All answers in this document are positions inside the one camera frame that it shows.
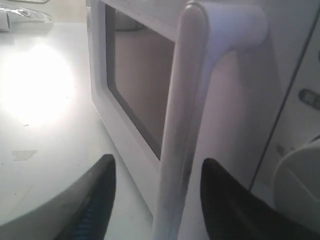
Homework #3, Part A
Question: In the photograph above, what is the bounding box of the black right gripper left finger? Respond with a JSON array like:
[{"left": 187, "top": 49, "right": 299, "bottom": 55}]
[{"left": 0, "top": 154, "right": 117, "bottom": 240}]

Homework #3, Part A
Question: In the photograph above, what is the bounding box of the white object on table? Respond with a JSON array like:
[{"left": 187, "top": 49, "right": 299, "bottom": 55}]
[{"left": 0, "top": 4, "right": 54, "bottom": 33}]

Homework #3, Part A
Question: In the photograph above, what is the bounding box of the white microwave oven body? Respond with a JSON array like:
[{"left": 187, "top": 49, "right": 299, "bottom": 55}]
[{"left": 251, "top": 15, "right": 320, "bottom": 210}]

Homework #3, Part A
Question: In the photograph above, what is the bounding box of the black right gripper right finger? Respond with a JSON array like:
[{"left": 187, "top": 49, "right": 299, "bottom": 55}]
[{"left": 201, "top": 158, "right": 320, "bottom": 240}]

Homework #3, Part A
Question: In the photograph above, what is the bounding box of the white microwave door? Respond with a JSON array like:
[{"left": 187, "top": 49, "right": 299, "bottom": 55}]
[{"left": 87, "top": 0, "right": 320, "bottom": 240}]

